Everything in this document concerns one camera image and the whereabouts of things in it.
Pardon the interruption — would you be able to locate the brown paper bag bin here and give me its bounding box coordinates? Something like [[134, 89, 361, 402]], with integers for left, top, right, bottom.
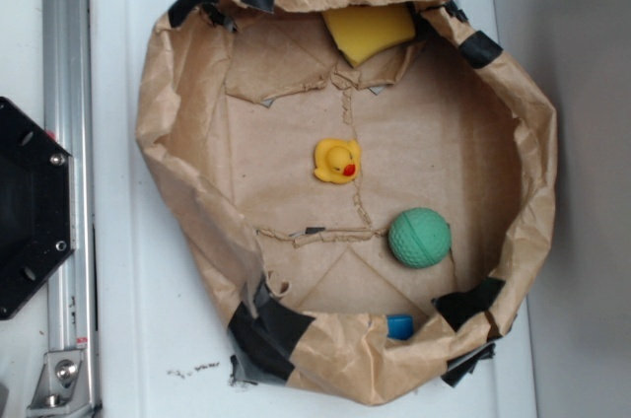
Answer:
[[136, 0, 557, 405]]

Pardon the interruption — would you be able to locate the blue plastic block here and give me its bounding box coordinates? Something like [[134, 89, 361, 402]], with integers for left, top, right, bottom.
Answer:
[[386, 314, 414, 341]]

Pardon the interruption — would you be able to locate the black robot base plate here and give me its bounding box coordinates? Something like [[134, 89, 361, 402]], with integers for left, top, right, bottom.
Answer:
[[1, 98, 74, 320]]

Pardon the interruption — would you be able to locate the green golf ball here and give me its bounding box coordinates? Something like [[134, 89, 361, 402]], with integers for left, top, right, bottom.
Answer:
[[387, 208, 452, 269]]

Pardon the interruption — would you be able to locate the aluminium extrusion rail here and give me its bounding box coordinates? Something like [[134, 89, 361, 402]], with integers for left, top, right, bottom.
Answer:
[[42, 0, 103, 417]]

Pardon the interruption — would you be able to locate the yellow sponge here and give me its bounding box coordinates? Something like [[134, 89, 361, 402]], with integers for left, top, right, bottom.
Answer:
[[322, 4, 416, 68]]

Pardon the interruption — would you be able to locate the metal corner bracket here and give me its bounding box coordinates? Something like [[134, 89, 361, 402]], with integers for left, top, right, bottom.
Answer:
[[26, 350, 94, 417]]

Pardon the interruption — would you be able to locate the yellow rubber duck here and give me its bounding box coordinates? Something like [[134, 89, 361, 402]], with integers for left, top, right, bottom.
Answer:
[[314, 138, 362, 184]]

